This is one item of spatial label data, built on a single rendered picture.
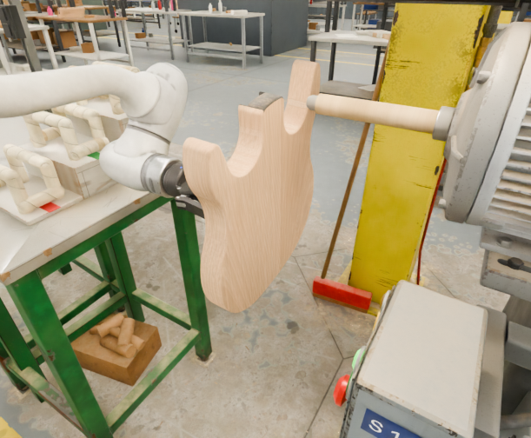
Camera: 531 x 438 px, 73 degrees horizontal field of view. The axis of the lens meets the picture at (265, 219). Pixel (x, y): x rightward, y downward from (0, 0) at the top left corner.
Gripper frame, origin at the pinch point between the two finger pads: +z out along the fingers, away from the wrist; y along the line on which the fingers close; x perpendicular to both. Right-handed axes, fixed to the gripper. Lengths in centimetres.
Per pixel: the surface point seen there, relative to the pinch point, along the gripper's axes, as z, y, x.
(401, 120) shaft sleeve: 22.8, -6.0, 19.2
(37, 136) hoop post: -72, 0, -1
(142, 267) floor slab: -113, -38, -112
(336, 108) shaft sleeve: 13.0, -6.0, 19.4
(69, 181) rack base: -55, 5, -8
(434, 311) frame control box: 34.3, 16.5, 8.8
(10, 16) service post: -172, -56, 14
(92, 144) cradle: -54, -4, -1
